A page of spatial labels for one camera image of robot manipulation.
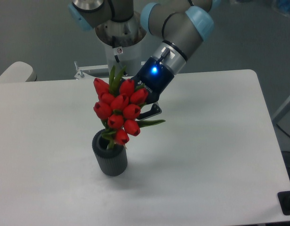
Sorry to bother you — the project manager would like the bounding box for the red tulip bouquet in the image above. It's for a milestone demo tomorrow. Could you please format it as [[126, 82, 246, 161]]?
[[93, 66, 165, 150]]

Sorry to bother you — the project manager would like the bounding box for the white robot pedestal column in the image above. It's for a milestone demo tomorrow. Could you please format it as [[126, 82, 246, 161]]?
[[95, 11, 146, 73]]

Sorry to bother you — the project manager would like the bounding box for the black device at table edge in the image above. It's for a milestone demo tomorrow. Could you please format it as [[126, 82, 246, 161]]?
[[277, 191, 290, 216]]

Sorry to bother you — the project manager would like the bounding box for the dark grey ribbed vase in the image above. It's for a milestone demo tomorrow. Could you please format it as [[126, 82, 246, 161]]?
[[92, 129, 128, 177]]

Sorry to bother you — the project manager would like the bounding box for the white furniture leg right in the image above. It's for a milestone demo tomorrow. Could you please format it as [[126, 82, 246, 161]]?
[[271, 95, 290, 124]]

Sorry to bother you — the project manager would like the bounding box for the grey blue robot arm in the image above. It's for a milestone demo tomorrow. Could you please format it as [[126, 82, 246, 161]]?
[[68, 0, 220, 120]]

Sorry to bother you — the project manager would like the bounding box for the white chair armrest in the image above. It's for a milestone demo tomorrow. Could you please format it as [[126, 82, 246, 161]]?
[[0, 61, 37, 84]]

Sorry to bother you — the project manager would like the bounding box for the blue object top right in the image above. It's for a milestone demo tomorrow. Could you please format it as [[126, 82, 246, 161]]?
[[274, 0, 290, 16]]

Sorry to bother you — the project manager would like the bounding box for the black cable on pedestal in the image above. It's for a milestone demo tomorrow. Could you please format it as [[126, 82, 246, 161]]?
[[113, 55, 123, 69]]

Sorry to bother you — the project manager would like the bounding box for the white metal base frame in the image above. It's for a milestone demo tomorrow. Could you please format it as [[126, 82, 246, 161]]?
[[73, 60, 147, 80]]

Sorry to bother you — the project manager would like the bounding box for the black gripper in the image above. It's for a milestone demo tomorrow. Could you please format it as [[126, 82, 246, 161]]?
[[132, 57, 174, 120]]

